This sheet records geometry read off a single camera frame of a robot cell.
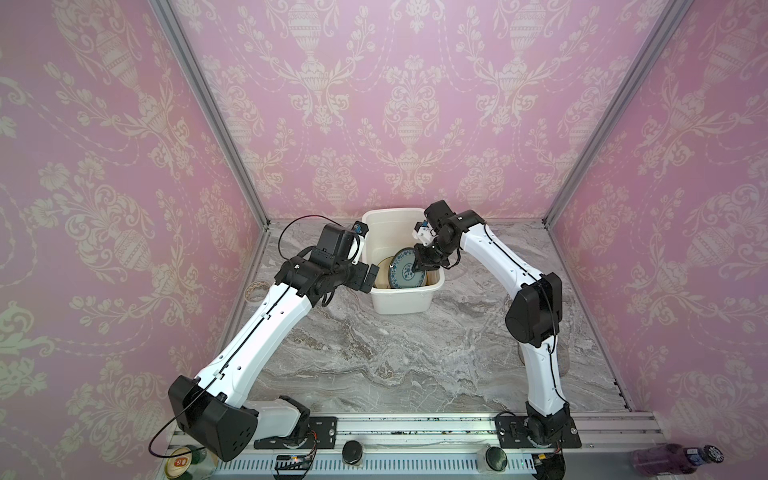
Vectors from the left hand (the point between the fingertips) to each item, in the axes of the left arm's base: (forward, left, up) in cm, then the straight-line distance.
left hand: (360, 266), depth 76 cm
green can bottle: (-40, +35, -15) cm, 56 cm away
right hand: (+8, -15, -11) cm, 20 cm away
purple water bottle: (-38, -69, -16) cm, 80 cm away
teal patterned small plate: (+8, -11, -14) cm, 19 cm away
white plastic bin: (+27, -6, -16) cm, 31 cm away
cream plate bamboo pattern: (+8, -5, -20) cm, 22 cm away
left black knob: (-38, -1, -15) cm, 41 cm away
